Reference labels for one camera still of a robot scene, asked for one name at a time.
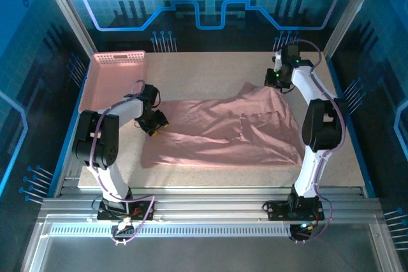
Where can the pink plastic basket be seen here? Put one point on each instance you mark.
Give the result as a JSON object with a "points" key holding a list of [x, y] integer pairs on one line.
{"points": [[111, 84]]}

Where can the pink t-shirt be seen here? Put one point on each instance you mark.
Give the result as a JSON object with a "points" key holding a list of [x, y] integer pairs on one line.
{"points": [[207, 135]]}

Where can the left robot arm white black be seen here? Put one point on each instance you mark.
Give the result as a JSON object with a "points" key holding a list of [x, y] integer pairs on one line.
{"points": [[95, 144]]}

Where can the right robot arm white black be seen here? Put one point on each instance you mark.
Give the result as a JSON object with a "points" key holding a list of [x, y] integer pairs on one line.
{"points": [[318, 125]]}

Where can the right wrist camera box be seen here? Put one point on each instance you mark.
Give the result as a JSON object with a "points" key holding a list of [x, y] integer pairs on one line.
{"points": [[278, 60]]}

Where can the aluminium frame post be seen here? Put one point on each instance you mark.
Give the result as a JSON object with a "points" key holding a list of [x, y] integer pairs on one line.
{"points": [[70, 14], [349, 14]]}

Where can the aluminium frame rail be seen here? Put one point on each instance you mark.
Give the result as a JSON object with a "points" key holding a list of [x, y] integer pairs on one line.
{"points": [[207, 205]]}

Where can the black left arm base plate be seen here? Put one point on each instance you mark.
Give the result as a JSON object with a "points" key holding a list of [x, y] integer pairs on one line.
{"points": [[108, 214]]}

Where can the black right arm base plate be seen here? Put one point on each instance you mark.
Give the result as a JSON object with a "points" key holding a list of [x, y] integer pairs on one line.
{"points": [[275, 211]]}

